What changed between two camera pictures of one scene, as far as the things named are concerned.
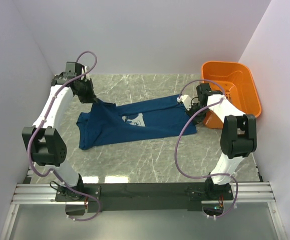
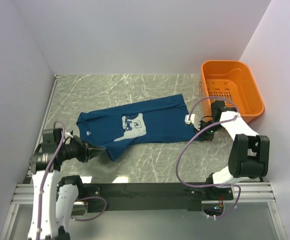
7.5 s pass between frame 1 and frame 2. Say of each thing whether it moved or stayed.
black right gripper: moved
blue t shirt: moved
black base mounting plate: stayed
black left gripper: moved
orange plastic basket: stayed
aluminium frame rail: stayed
